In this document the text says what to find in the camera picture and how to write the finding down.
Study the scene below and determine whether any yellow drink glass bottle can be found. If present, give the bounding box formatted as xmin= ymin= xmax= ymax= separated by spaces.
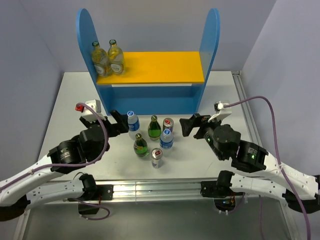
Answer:
xmin=91 ymin=41 xmax=112 ymax=77
xmin=107 ymin=39 xmax=125 ymax=76

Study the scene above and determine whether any blue and yellow wooden shelf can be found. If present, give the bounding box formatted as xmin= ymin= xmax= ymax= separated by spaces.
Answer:
xmin=75 ymin=8 xmax=221 ymax=115

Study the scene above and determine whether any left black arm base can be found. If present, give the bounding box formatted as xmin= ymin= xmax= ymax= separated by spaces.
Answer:
xmin=67 ymin=184 xmax=114 ymax=221

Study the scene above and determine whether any Red Bull can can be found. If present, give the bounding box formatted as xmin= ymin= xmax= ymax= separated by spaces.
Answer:
xmin=151 ymin=148 xmax=163 ymax=169
xmin=162 ymin=117 xmax=174 ymax=133

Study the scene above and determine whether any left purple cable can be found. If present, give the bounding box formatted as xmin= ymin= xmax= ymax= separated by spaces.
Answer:
xmin=0 ymin=102 xmax=110 ymax=193

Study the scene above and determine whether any green glass bottle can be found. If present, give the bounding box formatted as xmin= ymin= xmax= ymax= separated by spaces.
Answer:
xmin=148 ymin=115 xmax=162 ymax=141
xmin=133 ymin=133 xmax=148 ymax=157

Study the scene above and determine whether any right yellow drink glass bottle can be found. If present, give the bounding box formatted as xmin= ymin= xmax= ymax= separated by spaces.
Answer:
xmin=107 ymin=39 xmax=125 ymax=76

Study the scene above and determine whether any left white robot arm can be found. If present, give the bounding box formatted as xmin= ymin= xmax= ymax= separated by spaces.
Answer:
xmin=0 ymin=110 xmax=129 ymax=222

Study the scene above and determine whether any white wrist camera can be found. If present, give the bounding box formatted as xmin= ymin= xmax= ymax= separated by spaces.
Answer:
xmin=207 ymin=101 xmax=232 ymax=123
xmin=75 ymin=99 xmax=106 ymax=123

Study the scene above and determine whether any Pocari Sweat plastic bottle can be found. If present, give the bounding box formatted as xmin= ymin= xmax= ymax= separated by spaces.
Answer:
xmin=159 ymin=128 xmax=174 ymax=150
xmin=127 ymin=110 xmax=140 ymax=141

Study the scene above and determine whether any aluminium mounting rail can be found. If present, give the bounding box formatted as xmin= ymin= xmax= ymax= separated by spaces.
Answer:
xmin=12 ymin=70 xmax=301 ymax=240

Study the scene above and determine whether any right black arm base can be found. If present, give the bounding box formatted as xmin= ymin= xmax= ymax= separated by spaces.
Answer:
xmin=200 ymin=180 xmax=245 ymax=216

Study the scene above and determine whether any left yellow drink glass bottle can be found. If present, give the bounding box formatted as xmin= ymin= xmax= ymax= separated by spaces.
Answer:
xmin=91 ymin=41 xmax=112 ymax=77

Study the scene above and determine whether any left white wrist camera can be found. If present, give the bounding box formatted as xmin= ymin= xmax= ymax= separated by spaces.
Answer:
xmin=75 ymin=99 xmax=106 ymax=123

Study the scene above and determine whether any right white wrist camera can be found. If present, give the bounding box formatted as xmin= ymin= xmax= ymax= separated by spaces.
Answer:
xmin=207 ymin=101 xmax=232 ymax=123

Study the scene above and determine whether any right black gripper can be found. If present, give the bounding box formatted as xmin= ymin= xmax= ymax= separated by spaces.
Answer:
xmin=178 ymin=112 xmax=224 ymax=160

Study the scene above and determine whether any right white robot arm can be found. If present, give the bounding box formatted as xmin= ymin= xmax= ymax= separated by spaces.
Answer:
xmin=179 ymin=113 xmax=320 ymax=214

